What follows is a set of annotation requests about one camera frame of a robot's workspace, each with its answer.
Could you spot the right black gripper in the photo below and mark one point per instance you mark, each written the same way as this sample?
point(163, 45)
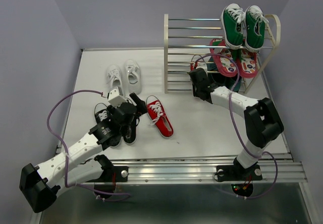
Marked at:
point(194, 90)

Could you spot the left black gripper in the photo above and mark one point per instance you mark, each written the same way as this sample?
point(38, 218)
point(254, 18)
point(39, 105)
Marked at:
point(140, 104)

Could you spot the red canvas sneaker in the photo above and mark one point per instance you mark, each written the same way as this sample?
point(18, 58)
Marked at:
point(196, 58)
point(158, 116)

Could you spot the black canvas sneaker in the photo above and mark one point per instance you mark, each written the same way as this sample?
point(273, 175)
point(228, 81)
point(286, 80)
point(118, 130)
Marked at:
point(101, 114)
point(130, 134)

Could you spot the white sneaker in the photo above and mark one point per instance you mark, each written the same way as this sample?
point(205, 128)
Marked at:
point(133, 76)
point(114, 79)

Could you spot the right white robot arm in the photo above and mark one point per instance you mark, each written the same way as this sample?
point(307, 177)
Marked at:
point(262, 123)

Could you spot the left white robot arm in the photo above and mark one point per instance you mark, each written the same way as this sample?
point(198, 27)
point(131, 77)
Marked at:
point(84, 161)

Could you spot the left dark green shoe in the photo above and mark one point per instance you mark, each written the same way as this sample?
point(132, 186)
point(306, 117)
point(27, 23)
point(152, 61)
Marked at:
point(215, 75)

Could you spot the white metal shoe shelf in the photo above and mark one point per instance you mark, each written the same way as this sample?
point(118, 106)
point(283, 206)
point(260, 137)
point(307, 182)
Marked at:
point(186, 37)

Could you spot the left pink patterned slipper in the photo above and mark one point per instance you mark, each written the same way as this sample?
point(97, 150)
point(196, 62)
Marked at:
point(223, 59)

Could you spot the pink patterned slipper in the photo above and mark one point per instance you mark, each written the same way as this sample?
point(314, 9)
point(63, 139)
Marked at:
point(223, 59)
point(247, 63)

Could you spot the right pink patterned slipper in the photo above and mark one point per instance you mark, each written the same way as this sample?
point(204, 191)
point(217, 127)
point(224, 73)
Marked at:
point(247, 63)

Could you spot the left green canvas sneaker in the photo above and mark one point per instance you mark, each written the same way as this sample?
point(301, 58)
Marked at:
point(232, 19)

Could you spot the green canvas sneaker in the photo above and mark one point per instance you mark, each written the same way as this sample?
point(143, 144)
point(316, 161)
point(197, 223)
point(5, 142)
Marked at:
point(255, 22)
point(232, 19)

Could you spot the right green canvas sneaker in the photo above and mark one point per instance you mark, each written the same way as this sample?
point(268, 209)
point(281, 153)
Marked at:
point(255, 22)

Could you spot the aluminium mounting rail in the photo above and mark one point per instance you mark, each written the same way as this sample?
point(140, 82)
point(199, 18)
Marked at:
point(202, 171)

